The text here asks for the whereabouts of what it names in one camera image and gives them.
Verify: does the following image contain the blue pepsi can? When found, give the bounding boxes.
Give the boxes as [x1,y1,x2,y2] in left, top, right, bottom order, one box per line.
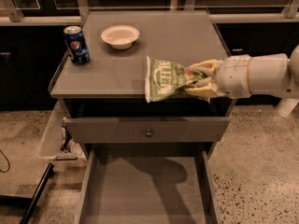
[64,26,90,64]

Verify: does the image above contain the snack wrappers in bin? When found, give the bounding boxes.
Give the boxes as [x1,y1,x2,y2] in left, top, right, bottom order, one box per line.
[61,118,82,155]

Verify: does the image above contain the grey open middle drawer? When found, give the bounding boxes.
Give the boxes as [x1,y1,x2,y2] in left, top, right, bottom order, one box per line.
[75,144,221,224]

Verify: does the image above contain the metal railing frame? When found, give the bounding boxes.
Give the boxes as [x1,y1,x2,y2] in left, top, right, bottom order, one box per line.
[0,0,299,25]

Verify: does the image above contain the grey top drawer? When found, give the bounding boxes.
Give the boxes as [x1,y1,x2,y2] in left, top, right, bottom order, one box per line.
[65,117,230,144]

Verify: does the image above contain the black cable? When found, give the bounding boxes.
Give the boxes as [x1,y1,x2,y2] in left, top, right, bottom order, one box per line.
[0,150,11,175]

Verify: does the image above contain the round metal drawer knob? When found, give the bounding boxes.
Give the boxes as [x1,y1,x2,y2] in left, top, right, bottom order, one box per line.
[145,129,153,137]

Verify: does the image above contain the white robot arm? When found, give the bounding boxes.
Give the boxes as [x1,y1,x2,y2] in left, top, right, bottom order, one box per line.
[184,46,299,99]

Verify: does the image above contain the black metal floor bar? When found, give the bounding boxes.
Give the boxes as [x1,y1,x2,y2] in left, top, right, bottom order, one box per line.
[19,163,54,224]

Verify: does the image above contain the green jalapeno chip bag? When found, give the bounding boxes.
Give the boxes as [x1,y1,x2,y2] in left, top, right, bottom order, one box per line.
[145,57,206,103]

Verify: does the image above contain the clear plastic bin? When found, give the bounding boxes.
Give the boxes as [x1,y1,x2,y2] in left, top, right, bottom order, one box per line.
[38,103,87,167]

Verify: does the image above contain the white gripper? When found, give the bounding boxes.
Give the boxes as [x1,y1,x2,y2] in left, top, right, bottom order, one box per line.
[184,55,251,101]

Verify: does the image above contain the grey drawer cabinet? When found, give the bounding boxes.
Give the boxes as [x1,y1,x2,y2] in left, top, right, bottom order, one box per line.
[48,10,237,161]

